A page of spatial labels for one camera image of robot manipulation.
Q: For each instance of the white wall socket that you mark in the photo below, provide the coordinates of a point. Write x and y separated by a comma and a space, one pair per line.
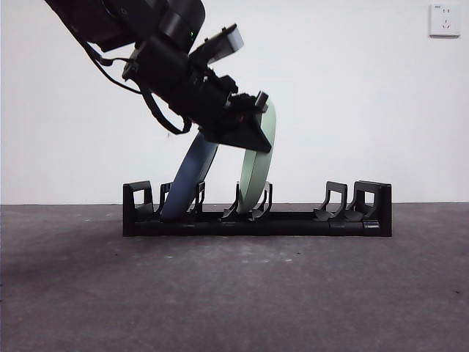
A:
444, 22

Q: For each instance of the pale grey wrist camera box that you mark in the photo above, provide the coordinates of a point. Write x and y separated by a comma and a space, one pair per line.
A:
234, 40

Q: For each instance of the blue round plate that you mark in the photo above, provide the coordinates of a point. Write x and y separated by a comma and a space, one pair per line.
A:
187, 183

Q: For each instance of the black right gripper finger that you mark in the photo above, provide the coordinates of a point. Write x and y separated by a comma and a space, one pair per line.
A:
242, 133

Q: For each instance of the black plastic plate rack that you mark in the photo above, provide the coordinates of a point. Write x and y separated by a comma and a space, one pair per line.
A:
293, 227

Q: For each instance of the pale green round plate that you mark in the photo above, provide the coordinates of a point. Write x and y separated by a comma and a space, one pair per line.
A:
253, 176

